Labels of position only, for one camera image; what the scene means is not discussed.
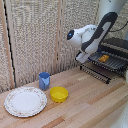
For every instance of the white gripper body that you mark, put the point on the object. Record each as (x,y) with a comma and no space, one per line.
(82,57)

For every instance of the orange toy bread loaf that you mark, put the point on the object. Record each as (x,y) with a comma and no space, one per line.
(104,58)

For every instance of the white black Franka robot arm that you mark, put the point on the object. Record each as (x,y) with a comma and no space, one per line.
(96,31)

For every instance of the open oven door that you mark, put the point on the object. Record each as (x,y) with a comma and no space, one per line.
(95,73)

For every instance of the black oven rack tray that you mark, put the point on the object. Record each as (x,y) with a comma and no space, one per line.
(115,62)

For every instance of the black dish rack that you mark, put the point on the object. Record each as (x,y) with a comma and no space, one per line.
(118,45)

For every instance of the yellow bowl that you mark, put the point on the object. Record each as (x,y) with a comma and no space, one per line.
(59,94)

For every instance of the blue mug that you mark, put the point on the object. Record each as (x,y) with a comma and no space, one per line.
(44,80)

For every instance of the woven rattan folding screen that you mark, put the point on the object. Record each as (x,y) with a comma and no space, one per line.
(31,40)

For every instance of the white floral rim plate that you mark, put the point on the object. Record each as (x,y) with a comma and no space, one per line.
(25,101)

